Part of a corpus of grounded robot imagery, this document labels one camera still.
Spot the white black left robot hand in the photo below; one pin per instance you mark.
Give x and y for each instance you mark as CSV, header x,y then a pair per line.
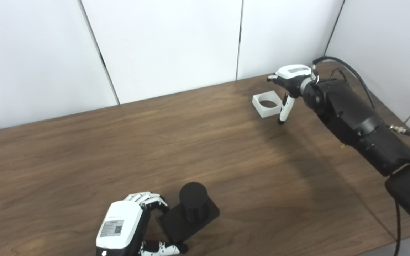
x,y
119,224

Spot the white square piece with hole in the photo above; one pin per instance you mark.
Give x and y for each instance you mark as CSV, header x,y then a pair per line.
x,y
262,110

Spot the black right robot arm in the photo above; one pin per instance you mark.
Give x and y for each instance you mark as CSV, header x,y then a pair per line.
x,y
351,113

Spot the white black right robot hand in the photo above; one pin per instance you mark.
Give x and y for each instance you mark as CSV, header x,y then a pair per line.
x,y
292,73

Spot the black peg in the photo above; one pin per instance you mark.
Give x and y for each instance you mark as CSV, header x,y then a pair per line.
x,y
192,202

